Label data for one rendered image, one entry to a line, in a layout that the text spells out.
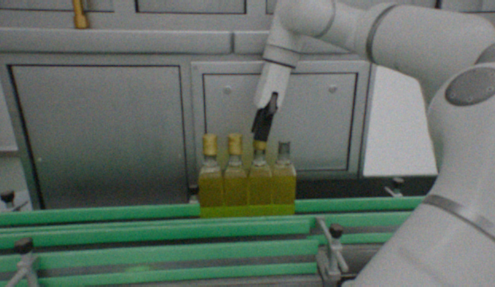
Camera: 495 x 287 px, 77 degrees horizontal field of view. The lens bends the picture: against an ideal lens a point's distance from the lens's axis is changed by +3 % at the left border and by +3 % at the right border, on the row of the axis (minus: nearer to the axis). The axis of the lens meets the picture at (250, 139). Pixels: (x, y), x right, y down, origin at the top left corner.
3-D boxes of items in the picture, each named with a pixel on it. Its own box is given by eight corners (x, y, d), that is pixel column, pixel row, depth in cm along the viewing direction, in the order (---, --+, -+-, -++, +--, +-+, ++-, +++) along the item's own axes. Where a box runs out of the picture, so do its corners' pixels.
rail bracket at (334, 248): (324, 244, 76) (327, 199, 73) (349, 299, 60) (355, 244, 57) (312, 245, 76) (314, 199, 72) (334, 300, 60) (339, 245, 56)
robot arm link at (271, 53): (263, 44, 69) (260, 57, 70) (269, 44, 61) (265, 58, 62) (294, 53, 70) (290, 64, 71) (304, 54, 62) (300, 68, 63)
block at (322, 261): (324, 273, 77) (326, 249, 75) (337, 304, 68) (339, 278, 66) (310, 273, 77) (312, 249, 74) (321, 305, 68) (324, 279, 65)
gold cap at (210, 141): (207, 156, 69) (206, 138, 68) (199, 152, 72) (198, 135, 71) (220, 153, 71) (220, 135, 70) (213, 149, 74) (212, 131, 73)
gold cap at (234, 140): (242, 150, 74) (242, 132, 72) (242, 155, 70) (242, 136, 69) (227, 150, 73) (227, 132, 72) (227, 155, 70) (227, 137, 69)
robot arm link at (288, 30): (352, 1, 55) (315, -18, 50) (333, 60, 58) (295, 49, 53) (300, 1, 67) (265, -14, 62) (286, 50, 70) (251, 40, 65)
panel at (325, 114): (493, 172, 96) (524, 57, 85) (501, 176, 93) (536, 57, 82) (197, 180, 90) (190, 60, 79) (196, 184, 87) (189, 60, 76)
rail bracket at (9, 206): (40, 226, 86) (29, 182, 82) (23, 241, 80) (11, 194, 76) (24, 226, 86) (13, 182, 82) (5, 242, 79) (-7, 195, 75)
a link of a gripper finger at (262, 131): (260, 110, 66) (252, 139, 68) (262, 113, 63) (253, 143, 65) (274, 113, 67) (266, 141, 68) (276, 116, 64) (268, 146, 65)
